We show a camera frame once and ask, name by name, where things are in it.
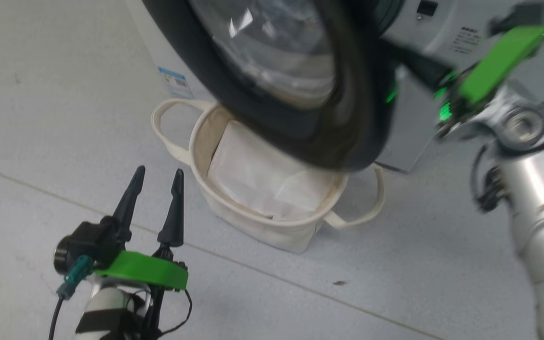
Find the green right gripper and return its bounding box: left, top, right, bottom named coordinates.
left=382, top=25, right=544, bottom=137

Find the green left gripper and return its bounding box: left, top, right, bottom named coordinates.
left=93, top=165, right=189, bottom=291

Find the dark round washing machine door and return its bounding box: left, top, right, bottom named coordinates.
left=142, top=0, right=398, bottom=172

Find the white front-load washing machine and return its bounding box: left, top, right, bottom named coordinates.
left=126, top=0, right=544, bottom=173

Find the cream canvas laundry basket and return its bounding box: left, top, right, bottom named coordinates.
left=151, top=98, right=387, bottom=254

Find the black text warning label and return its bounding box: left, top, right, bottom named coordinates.
left=450, top=26, right=483, bottom=55

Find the blue energy label sticker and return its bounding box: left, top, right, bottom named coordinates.
left=158, top=67, right=195, bottom=100

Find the teal plug left camera cable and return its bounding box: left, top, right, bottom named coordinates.
left=48, top=255, right=95, bottom=340

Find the thin black left gripper cable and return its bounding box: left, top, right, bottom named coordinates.
left=158, top=288, right=193, bottom=338

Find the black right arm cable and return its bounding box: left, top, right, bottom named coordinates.
left=470, top=144, right=510, bottom=213

